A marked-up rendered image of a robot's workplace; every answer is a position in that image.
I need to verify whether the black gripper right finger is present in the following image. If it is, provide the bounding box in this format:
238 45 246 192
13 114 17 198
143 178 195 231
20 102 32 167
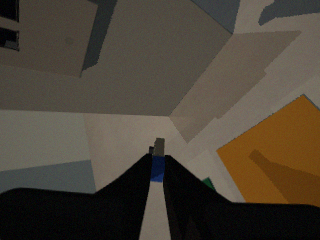
163 155 320 240

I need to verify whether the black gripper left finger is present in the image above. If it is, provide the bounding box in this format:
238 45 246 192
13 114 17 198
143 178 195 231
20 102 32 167
0 153 152 240

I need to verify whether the orange flat square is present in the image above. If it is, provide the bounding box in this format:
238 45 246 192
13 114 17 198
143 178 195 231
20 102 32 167
216 95 320 207

